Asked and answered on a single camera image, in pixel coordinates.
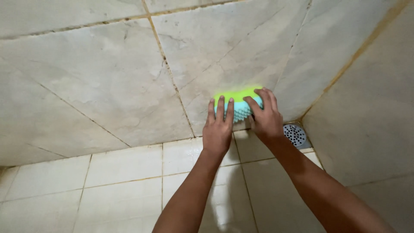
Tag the person's left hand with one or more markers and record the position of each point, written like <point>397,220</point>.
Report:
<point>217,134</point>

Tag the round metal floor drain cover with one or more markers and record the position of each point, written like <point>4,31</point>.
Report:
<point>294,135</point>

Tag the green and blue scrub brush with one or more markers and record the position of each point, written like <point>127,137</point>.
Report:
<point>238,103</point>

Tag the person's right hand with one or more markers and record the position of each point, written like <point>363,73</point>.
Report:
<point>267,121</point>

